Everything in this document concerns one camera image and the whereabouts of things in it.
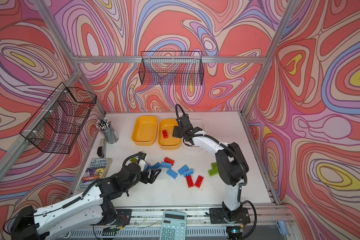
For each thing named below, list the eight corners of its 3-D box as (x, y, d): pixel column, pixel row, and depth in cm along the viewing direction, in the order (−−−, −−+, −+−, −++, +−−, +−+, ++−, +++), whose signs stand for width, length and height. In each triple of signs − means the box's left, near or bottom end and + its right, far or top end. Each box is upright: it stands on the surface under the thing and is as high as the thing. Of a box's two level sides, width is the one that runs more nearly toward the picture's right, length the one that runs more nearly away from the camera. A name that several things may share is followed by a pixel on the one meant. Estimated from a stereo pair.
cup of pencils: (105, 144, 103) (93, 127, 89) (109, 134, 109) (98, 117, 95) (116, 144, 103) (106, 127, 89) (120, 134, 109) (110, 117, 95)
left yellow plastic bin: (129, 146, 102) (126, 141, 97) (136, 117, 119) (134, 111, 115) (155, 146, 102) (154, 141, 97) (159, 117, 119) (158, 111, 115)
